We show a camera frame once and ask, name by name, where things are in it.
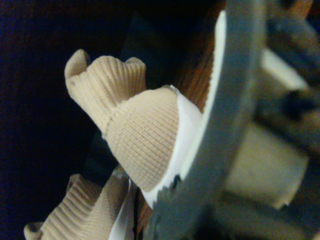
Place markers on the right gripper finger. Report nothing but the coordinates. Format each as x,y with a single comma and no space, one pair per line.
225,162

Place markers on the beige shoe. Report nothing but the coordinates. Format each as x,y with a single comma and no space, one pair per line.
145,135
82,215

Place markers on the brown shoe rack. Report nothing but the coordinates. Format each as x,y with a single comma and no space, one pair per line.
200,82

